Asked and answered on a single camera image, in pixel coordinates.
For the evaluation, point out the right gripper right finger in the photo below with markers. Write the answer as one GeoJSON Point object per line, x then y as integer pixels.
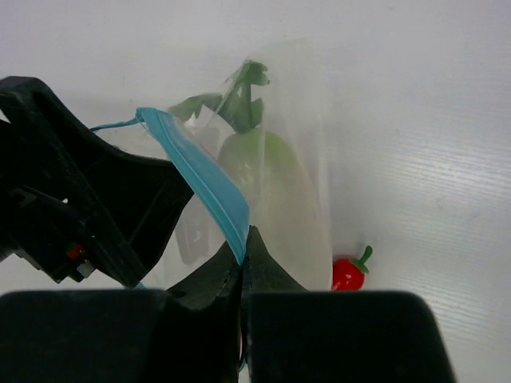
{"type": "Point", "coordinates": [261, 273]}

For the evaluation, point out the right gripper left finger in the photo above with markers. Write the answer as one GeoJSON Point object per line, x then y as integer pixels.
{"type": "Point", "coordinates": [216, 282]}

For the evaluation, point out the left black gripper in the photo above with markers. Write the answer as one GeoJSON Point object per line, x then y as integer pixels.
{"type": "Point", "coordinates": [69, 198]}

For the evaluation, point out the white radish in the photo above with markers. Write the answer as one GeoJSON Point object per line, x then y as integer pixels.
{"type": "Point", "coordinates": [264, 129]}

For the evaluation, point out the red chili pepper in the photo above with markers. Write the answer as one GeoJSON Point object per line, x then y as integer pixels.
{"type": "Point", "coordinates": [348, 274]}

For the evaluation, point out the clear zip top bag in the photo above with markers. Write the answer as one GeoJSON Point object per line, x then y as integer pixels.
{"type": "Point", "coordinates": [218, 212]}

